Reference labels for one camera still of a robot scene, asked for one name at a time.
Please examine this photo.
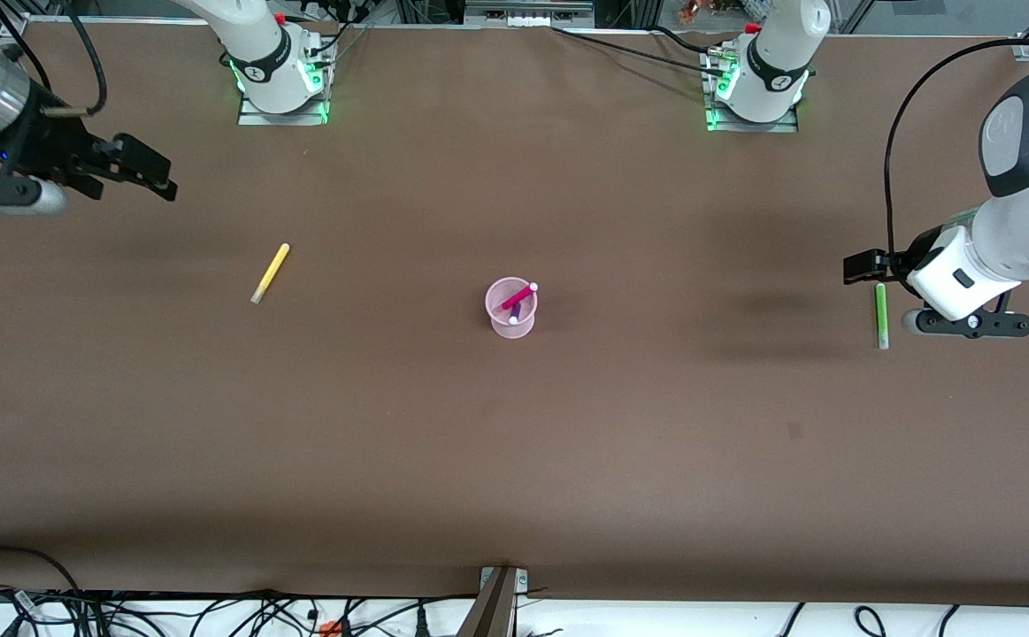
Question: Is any yellow marker pen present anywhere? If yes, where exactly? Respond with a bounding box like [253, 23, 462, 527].
[250, 243, 291, 306]

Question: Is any pink plastic pen holder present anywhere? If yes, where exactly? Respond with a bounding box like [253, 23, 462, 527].
[485, 276, 539, 341]

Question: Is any long black table cable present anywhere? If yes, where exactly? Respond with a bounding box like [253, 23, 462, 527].
[551, 27, 729, 79]

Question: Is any silver metal box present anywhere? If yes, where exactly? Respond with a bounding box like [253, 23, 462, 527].
[465, 0, 595, 27]

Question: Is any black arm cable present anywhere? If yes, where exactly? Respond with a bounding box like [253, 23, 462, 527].
[0, 0, 110, 116]
[884, 37, 1029, 257]

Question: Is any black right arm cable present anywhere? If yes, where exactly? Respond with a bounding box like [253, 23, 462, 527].
[0, 0, 110, 116]

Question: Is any thick black arc cable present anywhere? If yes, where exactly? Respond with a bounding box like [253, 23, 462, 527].
[0, 547, 83, 595]

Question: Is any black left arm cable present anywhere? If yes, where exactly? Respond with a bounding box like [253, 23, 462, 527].
[884, 37, 1029, 257]

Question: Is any dark support beam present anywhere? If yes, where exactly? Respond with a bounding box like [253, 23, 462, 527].
[457, 571, 519, 637]

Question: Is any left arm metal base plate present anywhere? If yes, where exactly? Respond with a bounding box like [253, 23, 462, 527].
[704, 49, 800, 134]

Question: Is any short black table cable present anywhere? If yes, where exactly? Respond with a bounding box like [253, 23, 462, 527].
[651, 25, 726, 56]

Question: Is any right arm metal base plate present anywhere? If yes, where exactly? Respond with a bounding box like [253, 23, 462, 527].
[238, 53, 331, 127]

